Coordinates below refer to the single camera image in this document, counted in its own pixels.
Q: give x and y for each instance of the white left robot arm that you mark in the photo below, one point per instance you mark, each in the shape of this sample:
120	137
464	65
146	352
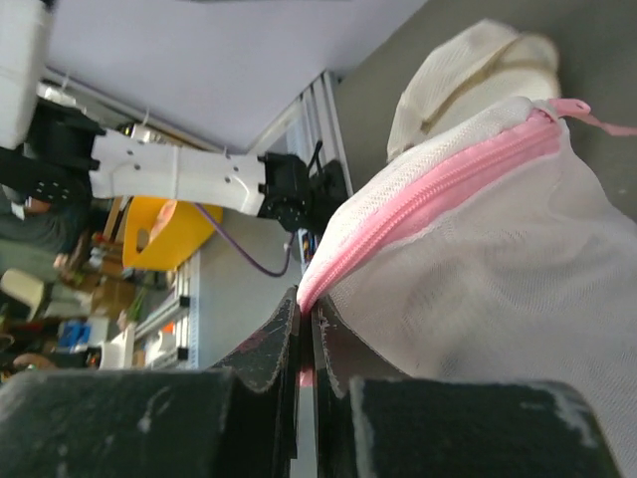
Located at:
57	154

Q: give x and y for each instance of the aluminium frame rail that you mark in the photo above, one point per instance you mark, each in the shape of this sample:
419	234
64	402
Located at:
219	297

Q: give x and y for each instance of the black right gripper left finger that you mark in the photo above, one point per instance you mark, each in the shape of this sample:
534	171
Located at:
259	415

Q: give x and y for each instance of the yellow plastic bin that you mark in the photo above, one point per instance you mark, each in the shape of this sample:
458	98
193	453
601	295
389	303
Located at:
161	234

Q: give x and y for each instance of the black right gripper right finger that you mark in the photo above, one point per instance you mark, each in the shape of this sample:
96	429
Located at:
357	399

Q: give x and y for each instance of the cream mesh laundry bag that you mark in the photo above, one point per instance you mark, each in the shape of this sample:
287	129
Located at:
484	64

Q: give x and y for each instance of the white mesh laundry bag pink zipper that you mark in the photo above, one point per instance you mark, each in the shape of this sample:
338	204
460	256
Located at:
489	251

